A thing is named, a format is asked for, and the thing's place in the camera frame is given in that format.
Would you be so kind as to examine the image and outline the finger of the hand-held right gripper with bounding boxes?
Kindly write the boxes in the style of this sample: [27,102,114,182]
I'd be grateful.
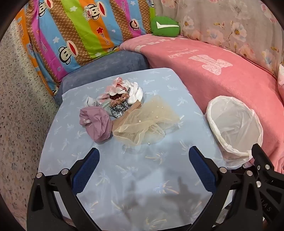
[251,143,284,178]
[255,172,284,222]

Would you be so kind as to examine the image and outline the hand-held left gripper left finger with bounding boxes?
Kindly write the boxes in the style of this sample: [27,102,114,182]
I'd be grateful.
[29,147,105,231]

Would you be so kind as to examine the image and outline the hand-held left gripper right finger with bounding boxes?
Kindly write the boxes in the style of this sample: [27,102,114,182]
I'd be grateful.
[189,145,264,231]

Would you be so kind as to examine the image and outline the bin with white plastic liner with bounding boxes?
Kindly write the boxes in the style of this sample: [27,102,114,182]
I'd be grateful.
[205,95,264,169]

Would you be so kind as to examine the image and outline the light grey sock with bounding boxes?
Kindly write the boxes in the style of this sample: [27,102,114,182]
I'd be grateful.
[85,96,100,107]

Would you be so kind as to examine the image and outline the tan spotted scrunchie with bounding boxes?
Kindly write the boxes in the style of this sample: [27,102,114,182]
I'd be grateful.
[110,93,131,107]

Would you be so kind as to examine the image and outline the white and pink cloth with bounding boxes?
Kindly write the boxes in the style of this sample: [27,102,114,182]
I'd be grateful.
[104,77,130,98]

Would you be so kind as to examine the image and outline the mauve cap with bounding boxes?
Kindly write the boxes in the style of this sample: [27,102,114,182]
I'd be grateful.
[79,106,113,143]

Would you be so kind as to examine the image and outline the light blue palm print cloth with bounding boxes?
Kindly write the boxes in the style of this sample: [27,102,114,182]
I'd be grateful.
[38,68,227,231]

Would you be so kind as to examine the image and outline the leopard print scrunchie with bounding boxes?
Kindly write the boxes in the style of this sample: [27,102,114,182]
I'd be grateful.
[110,103,129,119]

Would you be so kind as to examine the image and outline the pale grey-green cloth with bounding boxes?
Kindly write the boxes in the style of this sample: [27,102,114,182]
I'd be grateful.
[98,93,112,111]

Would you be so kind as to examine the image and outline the beige tulle with pearls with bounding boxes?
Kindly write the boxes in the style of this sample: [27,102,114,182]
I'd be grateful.
[112,95,181,147]

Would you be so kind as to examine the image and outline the pink white pillow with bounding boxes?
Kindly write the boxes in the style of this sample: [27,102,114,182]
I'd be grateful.
[277,64,284,100]

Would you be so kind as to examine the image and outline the pink blanket with bow print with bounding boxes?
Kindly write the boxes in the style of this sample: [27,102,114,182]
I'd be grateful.
[120,37,284,176]

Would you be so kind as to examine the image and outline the blue-grey upholstered seat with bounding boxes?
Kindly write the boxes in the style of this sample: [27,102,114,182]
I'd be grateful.
[54,50,150,106]

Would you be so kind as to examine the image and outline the striped monkey print quilt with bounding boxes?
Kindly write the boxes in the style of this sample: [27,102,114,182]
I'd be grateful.
[15,0,156,96]

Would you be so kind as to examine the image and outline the floral grey pillow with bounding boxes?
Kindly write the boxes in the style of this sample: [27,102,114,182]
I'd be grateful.
[153,0,284,76]

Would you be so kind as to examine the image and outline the green round cushion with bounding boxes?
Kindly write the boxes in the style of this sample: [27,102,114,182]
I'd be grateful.
[151,16,180,37]

